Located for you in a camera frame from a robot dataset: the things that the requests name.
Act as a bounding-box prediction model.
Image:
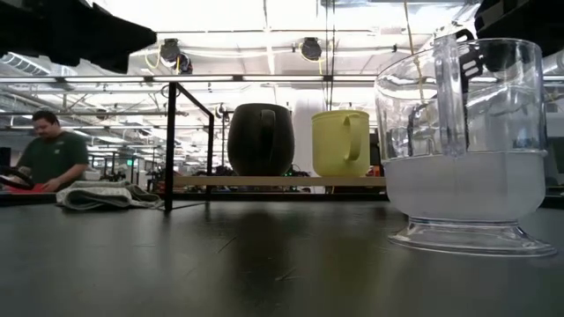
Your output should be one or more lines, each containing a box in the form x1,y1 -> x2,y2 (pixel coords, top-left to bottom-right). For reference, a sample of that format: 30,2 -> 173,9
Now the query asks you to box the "person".
16,109 -> 91,193

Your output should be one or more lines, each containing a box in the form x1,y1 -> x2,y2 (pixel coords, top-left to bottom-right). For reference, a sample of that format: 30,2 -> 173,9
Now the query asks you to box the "red flat object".
3,181 -> 46,195

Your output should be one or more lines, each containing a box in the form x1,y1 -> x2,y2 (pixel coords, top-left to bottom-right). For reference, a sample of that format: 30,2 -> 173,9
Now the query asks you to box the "yellow plastic mug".
311,109 -> 372,179

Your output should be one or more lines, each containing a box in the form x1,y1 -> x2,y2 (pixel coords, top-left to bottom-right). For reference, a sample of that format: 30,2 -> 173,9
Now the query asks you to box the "lit frame crossbar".
0,74 -> 564,85

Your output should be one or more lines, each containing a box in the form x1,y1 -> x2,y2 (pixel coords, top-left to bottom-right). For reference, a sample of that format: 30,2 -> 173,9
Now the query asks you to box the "dark mug with green inside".
226,103 -> 296,178

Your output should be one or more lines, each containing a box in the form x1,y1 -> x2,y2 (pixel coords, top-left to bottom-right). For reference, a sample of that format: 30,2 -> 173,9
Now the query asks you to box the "clear glass cup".
374,33 -> 559,259

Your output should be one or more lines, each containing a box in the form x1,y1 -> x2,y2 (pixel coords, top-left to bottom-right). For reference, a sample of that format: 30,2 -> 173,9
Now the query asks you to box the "black ceiling cord reel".
158,38 -> 194,76
300,37 -> 323,63

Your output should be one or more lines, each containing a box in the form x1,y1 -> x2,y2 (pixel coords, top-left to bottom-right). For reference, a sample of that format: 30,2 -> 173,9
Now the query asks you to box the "wooden shelf with black frame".
163,81 -> 389,213

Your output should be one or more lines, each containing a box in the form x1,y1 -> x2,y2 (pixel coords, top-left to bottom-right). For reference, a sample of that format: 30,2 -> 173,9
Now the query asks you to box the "white folded cloth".
56,179 -> 165,211

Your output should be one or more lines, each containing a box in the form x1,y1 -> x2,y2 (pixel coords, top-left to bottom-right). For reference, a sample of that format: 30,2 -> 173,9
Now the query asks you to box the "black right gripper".
453,0 -> 564,92

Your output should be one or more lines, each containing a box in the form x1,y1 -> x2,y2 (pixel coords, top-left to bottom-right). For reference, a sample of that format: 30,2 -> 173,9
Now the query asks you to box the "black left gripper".
0,0 -> 159,75

